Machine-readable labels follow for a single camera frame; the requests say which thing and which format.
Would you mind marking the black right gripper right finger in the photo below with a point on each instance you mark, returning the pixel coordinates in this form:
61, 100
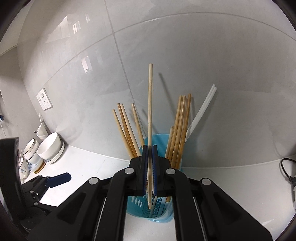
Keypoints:
202, 210

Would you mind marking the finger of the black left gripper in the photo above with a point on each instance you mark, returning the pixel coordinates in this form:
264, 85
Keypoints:
57, 180

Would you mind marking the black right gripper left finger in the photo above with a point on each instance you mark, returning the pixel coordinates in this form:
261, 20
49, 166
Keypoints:
97, 209

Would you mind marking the brown chopstick clear end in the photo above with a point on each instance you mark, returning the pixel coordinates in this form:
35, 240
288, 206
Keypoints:
184, 131

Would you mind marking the brown chopstick grey end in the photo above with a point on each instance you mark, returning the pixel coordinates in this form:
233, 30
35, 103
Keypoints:
173, 138

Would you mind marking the curved pale patterned chopstick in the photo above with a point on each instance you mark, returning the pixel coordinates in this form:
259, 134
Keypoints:
125, 132

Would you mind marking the light wood patterned chopstick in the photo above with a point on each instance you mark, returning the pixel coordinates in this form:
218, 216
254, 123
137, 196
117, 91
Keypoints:
130, 129

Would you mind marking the white bowls stack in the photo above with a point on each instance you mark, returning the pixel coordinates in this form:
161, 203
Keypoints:
51, 148

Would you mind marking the small white patterned bowl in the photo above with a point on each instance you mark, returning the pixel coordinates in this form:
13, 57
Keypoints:
30, 152

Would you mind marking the blue plastic utensil holder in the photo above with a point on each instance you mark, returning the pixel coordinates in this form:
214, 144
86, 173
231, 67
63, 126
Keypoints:
137, 204

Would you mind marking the wooden chopstick in holder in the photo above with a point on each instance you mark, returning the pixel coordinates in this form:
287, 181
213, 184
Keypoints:
127, 146
169, 142

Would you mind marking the brown chopstick grey band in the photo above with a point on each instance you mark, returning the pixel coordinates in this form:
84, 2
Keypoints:
179, 132

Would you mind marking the brown chopstick patterned end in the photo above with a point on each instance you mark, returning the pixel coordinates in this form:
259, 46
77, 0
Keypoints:
149, 139

